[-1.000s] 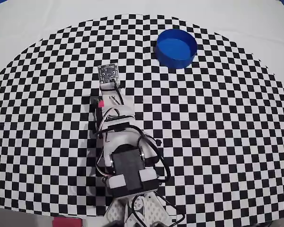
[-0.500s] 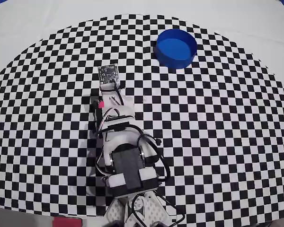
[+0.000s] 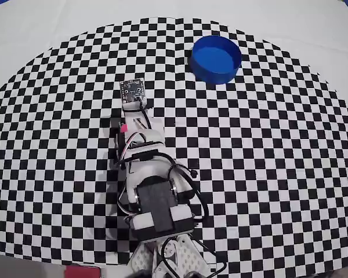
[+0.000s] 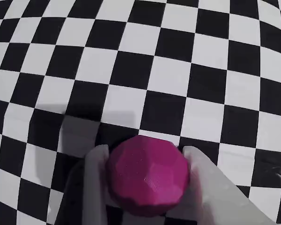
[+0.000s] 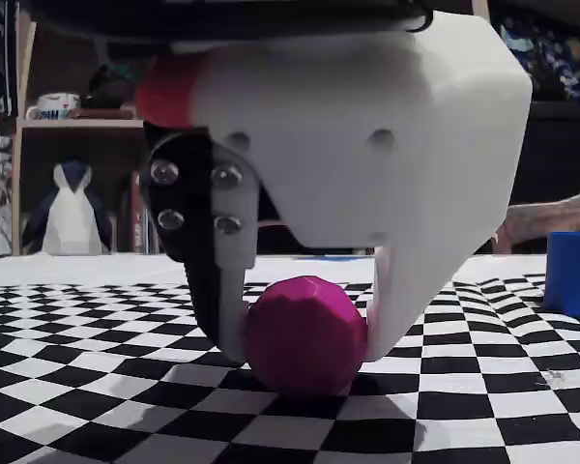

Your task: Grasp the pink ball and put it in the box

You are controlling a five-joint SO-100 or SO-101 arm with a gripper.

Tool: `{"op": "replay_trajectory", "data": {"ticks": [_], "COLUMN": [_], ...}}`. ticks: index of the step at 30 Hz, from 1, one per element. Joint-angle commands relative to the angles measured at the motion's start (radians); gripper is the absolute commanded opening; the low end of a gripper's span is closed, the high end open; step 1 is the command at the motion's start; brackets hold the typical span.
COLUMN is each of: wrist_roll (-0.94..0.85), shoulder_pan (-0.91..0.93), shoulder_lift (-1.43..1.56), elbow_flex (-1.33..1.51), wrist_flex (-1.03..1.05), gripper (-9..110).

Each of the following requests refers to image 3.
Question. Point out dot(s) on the blue round box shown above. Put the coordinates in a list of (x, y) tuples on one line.
[(216, 58)]

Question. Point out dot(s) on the checkerboard print white sheet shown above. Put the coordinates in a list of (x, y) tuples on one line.
[(75, 87)]

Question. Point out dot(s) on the red rectangular block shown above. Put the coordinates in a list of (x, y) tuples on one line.
[(82, 272)]

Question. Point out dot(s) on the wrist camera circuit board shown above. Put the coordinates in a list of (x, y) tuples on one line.
[(132, 91)]

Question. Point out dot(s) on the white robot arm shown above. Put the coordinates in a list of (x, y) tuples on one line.
[(145, 169)]

